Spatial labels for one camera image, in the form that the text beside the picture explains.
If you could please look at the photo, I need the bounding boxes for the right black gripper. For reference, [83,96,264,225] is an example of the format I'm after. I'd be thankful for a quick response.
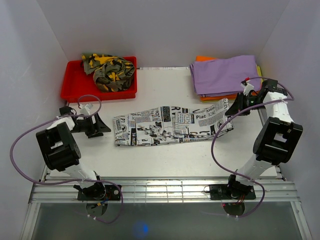
[224,92,266,116]

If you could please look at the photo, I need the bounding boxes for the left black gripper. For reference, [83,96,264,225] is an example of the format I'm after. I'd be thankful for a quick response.
[70,112,111,139]

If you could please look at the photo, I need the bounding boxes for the newspaper print trousers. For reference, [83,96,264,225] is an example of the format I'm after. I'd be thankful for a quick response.
[113,98,234,147]

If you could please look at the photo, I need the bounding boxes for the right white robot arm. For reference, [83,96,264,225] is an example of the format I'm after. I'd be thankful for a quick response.
[225,77,303,199]

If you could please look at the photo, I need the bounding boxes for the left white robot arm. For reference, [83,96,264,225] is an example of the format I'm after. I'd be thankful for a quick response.
[35,104,111,200]

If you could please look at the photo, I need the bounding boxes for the folded orange trousers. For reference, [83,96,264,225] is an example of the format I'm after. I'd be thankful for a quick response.
[194,55,265,103]

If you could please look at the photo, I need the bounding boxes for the folded purple trousers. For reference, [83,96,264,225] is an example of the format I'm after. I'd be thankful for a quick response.
[189,54,262,97]

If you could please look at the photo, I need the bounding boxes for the folded yellow trousers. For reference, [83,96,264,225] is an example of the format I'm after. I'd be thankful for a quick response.
[256,65,266,87]

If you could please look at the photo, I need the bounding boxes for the camouflage trousers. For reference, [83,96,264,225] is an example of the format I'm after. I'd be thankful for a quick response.
[81,53,136,93]

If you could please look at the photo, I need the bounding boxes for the red plastic bin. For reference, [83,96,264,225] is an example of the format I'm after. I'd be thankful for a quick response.
[60,60,138,103]

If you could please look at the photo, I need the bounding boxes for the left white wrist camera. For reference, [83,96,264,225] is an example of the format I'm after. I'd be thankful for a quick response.
[79,103,93,116]

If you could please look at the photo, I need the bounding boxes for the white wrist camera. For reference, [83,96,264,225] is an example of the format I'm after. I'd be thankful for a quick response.
[241,77,255,96]
[79,103,93,116]

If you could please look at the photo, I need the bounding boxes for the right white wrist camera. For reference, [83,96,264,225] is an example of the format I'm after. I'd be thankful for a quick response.
[241,77,255,96]

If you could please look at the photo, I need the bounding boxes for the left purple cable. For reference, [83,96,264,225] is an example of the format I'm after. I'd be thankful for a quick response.
[9,94,125,224]

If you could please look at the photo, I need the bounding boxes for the purple cable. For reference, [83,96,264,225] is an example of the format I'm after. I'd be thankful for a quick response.
[211,76,295,218]
[9,94,125,224]

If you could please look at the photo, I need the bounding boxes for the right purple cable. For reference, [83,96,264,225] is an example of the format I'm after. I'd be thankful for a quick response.
[211,76,295,218]

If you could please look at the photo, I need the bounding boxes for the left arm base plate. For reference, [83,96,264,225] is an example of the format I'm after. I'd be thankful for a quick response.
[76,184,121,202]

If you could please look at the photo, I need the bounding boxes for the aluminium mounting rail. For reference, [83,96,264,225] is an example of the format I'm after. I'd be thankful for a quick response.
[29,179,300,204]

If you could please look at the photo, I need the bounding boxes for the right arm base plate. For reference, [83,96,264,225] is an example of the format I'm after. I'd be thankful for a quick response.
[209,184,256,200]

